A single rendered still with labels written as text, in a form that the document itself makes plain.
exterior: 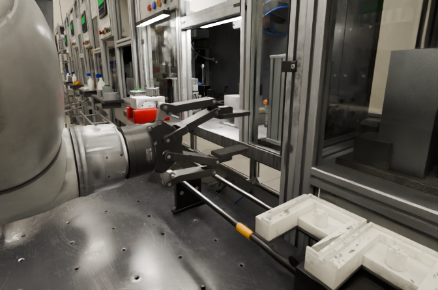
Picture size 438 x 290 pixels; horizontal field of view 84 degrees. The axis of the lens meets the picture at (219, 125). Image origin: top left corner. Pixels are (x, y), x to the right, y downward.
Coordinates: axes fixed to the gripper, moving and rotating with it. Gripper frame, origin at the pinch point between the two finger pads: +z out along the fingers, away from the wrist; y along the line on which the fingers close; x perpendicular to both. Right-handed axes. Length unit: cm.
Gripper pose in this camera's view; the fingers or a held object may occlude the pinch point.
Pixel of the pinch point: (233, 132)
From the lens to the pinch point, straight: 46.2
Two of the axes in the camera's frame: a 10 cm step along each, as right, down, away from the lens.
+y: 0.0, -9.7, -2.3
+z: 8.1, -1.3, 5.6
